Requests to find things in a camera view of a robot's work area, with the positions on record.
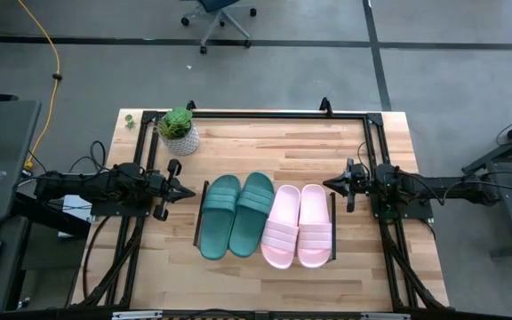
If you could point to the black desk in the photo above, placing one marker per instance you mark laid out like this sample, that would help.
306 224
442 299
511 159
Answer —
2 146

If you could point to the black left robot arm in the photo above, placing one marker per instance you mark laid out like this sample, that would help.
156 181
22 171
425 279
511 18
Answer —
82 184

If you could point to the pink rubber slide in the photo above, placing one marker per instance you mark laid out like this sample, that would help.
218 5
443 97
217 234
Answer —
314 226
280 231

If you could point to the succulent in white patterned pot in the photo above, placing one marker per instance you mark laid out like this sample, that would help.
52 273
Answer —
178 129

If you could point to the silver metal bracket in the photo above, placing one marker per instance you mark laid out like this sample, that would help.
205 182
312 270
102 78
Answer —
385 316
136 315

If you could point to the small green leaf sprig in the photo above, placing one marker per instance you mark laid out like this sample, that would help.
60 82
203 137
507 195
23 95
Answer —
130 122

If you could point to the wooden shelf with black legs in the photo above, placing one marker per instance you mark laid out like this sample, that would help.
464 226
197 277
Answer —
200 215

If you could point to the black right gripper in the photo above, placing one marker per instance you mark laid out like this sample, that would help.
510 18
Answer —
360 182

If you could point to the green rubber slide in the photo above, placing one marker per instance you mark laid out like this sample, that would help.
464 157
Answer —
251 213
216 222

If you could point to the black aluminium table frame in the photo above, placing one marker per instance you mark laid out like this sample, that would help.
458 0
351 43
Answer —
260 115

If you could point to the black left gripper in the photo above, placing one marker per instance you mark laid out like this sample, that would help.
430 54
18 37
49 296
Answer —
165 191

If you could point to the office chair base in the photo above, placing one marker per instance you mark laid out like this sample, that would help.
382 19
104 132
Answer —
216 4

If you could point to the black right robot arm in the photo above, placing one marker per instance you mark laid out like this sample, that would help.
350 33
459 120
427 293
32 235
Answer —
438 186

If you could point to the black metal stand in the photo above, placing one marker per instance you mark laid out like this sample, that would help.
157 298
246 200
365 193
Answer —
511 213

